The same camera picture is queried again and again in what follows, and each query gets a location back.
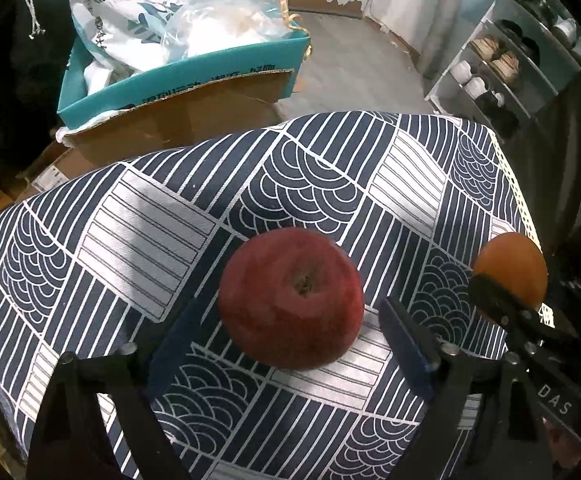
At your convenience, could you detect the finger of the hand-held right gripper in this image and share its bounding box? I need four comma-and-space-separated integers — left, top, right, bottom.
469, 273, 557, 362
545, 272, 581, 332

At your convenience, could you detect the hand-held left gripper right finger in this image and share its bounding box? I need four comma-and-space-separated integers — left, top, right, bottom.
377, 296, 555, 480

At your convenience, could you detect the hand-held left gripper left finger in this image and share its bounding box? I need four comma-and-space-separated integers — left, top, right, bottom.
25, 297, 208, 480

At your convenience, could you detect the orange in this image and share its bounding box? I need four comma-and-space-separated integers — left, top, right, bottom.
471, 232, 549, 323

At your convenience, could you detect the red apple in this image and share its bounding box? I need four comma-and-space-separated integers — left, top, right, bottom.
219, 227, 365, 372

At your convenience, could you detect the dark grey curtain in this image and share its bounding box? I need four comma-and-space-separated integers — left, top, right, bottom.
517, 55, 581, 273

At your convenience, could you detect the black shoe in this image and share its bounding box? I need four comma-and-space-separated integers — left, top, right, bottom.
475, 91, 521, 138

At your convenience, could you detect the navy patterned tablecloth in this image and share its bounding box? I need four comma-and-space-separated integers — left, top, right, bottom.
0, 110, 543, 480

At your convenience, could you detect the white shoe rack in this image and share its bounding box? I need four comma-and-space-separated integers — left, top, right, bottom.
424, 0, 581, 142

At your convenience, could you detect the labelled cardboard box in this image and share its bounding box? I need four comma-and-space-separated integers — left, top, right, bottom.
15, 140, 96, 197

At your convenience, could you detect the brown cardboard box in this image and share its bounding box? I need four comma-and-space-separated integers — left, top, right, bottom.
55, 67, 296, 167

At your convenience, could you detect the beige sneaker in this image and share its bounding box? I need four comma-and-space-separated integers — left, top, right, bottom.
493, 50, 521, 81
471, 35, 501, 59

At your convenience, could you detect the teal cardboard box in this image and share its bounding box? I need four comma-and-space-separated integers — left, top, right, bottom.
56, 0, 311, 130

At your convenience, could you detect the dark cloth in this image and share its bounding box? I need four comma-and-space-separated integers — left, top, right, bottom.
0, 0, 78, 181

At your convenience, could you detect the clear plastic bag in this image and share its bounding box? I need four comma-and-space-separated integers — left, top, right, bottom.
160, 0, 303, 62

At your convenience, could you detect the white printed rice bag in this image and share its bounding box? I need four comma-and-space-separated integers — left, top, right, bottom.
24, 0, 191, 75

